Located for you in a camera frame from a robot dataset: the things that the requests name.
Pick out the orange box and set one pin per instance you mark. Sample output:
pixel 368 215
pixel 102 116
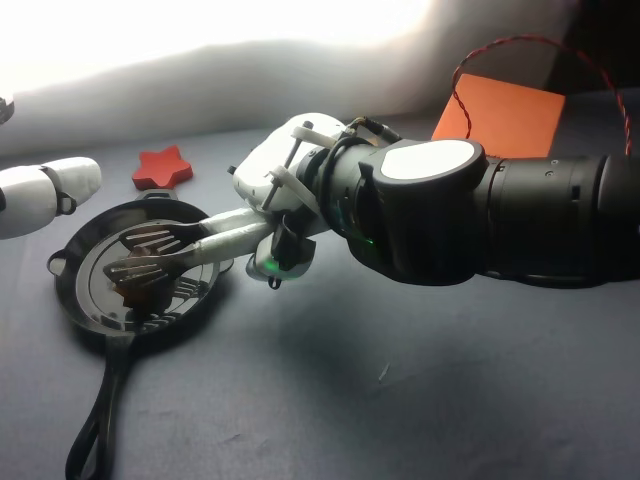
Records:
pixel 510 115

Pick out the red star block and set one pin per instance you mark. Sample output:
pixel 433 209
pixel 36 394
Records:
pixel 164 167

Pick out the black frying pan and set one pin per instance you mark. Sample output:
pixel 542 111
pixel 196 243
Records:
pixel 95 305

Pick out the grey table cloth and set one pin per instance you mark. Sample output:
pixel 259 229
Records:
pixel 400 375

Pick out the brown toy meat chunk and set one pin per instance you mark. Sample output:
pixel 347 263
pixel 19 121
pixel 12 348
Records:
pixel 145 295

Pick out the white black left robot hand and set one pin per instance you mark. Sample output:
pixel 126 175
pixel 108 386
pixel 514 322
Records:
pixel 45 195

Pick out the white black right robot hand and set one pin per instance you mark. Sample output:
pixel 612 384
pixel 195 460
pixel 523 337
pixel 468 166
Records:
pixel 270 155

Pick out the small white scrap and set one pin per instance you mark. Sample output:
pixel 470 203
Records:
pixel 384 372

